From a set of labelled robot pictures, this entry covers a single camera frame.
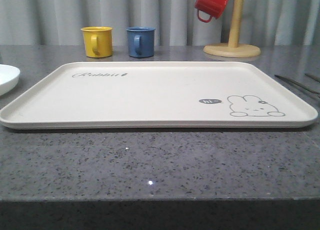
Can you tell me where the wooden mug tree stand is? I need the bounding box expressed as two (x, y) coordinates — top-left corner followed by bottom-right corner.
(203, 0), (261, 58)

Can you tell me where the grey curtain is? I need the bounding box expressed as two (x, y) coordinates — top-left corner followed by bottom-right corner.
(0, 0), (320, 47)

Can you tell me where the red mug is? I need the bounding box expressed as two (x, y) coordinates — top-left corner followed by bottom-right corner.
(194, 0), (229, 23)

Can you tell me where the blue mug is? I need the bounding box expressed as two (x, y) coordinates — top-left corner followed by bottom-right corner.
(126, 27), (155, 58)

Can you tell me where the white round plate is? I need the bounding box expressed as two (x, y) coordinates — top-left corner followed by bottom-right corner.
(0, 64), (21, 96)

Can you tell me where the beige rabbit serving tray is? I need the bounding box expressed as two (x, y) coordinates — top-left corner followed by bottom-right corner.
(0, 62), (318, 129)

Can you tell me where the yellow mug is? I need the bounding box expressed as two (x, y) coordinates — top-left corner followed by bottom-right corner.
(81, 27), (113, 58)

